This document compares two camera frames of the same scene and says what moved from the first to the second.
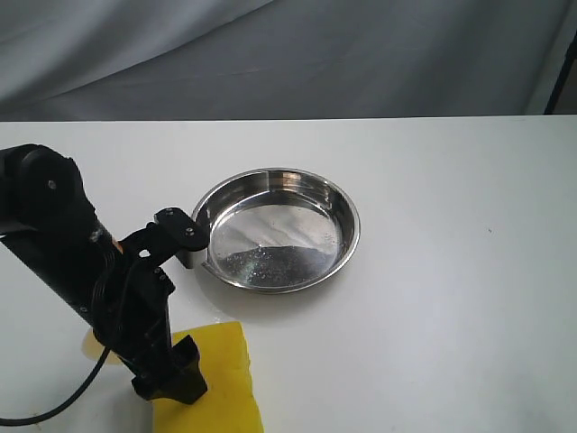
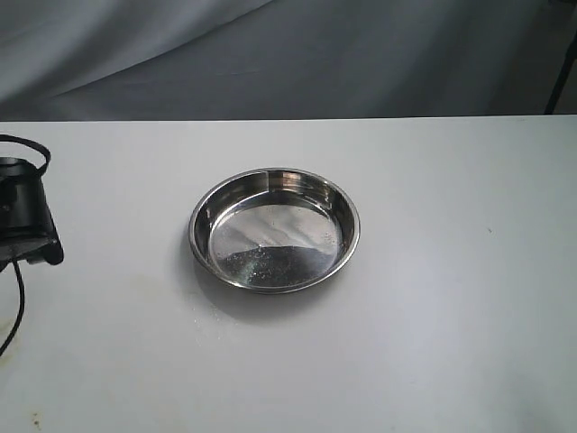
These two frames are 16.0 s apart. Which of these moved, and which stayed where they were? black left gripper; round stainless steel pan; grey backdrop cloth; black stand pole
Moved: black left gripper
Stayed: round stainless steel pan; black stand pole; grey backdrop cloth
